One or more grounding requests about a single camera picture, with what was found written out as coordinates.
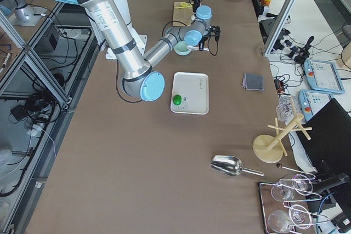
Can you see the mint green bowl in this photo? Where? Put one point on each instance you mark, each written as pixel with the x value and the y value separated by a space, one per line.
pixel 181 48

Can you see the yellow plastic knife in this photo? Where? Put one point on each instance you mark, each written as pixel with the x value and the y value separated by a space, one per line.
pixel 182 7

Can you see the wooden cutting board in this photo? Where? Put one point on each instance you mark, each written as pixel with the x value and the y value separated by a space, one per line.
pixel 181 17

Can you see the cream rabbit tray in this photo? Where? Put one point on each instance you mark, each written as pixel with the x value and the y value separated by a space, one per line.
pixel 193 87

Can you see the green lime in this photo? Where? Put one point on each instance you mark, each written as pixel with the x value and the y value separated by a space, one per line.
pixel 177 99

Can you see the grey folded cloth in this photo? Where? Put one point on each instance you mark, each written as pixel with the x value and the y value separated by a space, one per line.
pixel 253 82

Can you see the clear plastic container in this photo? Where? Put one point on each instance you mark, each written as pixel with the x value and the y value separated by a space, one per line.
pixel 287 108

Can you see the wooden mug tree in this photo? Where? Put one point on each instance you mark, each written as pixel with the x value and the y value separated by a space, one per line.
pixel 270 149

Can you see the lower teach pendant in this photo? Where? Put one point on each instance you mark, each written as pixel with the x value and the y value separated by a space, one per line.
pixel 312 101

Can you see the teach pendant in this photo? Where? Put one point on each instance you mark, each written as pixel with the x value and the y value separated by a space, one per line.
pixel 312 101
pixel 323 76

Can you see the upper teach pendant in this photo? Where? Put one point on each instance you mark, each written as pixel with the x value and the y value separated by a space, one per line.
pixel 323 76

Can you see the metal scoop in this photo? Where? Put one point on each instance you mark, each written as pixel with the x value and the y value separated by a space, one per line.
pixel 231 165

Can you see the black monitor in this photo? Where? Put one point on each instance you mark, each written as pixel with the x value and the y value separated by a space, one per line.
pixel 329 146

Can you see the upper wine glass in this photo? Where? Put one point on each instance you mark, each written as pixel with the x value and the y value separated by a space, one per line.
pixel 285 190

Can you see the wine glass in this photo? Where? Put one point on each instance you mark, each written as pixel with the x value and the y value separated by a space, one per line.
pixel 285 190
pixel 295 219

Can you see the lower wine glass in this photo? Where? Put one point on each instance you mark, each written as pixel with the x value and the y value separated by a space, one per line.
pixel 295 219

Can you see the aluminium frame post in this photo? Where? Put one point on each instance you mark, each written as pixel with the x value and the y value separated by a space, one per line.
pixel 277 27

